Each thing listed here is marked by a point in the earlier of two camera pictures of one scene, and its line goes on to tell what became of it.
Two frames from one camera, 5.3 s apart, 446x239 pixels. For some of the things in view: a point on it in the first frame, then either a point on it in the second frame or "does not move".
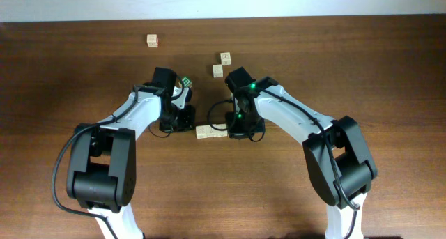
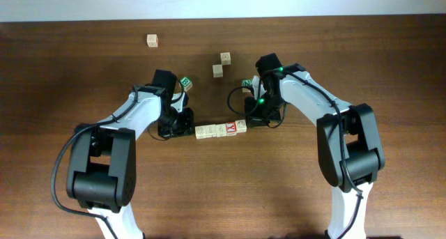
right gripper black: (235, 132) to (256, 120)
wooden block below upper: (217, 71) does not move
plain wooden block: (211, 132) does not move
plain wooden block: (152, 40) does not move
